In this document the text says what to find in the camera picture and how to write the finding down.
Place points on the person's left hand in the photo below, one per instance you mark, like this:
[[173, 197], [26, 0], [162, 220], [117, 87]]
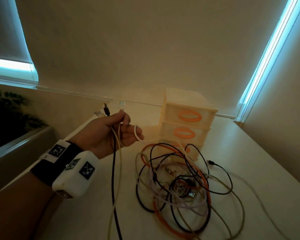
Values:
[[100, 137]]

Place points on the person's left forearm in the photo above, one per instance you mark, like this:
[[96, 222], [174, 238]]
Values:
[[15, 209]]

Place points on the bright window corner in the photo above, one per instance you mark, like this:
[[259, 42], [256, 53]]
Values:
[[10, 64]]

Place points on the bright narrow window strip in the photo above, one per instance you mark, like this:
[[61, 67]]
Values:
[[267, 47]]

